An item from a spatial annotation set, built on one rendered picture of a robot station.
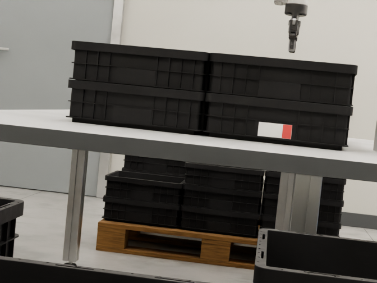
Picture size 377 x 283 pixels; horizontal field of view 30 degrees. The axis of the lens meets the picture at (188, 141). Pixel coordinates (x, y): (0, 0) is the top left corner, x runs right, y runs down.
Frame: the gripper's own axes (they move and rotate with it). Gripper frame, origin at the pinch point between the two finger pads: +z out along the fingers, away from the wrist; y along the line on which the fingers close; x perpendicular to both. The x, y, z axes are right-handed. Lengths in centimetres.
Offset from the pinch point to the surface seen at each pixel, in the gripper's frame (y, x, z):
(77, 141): -89, 41, 33
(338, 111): -49, -16, 20
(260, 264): -149, -5, 41
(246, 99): -49, 9, 19
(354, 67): -49, -19, 8
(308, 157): -86, -9, 30
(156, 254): 100, 59, 99
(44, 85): 265, 192, 22
